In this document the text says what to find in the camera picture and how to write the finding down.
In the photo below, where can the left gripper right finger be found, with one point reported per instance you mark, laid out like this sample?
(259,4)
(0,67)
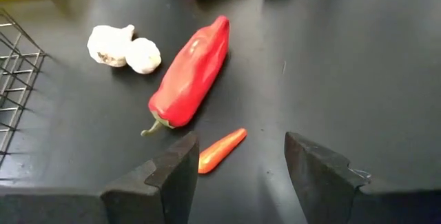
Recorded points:
(320,182)

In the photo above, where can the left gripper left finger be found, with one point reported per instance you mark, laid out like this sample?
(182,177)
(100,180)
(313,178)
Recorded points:
(172,189)

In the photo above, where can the small orange chili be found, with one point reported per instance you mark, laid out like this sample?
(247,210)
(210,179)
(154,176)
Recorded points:
(220,150)

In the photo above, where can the long bright red pepper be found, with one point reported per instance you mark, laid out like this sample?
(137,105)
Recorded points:
(189,79)

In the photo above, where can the white garlic bulb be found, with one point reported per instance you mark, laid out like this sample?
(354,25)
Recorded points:
(143,56)
(108,46)

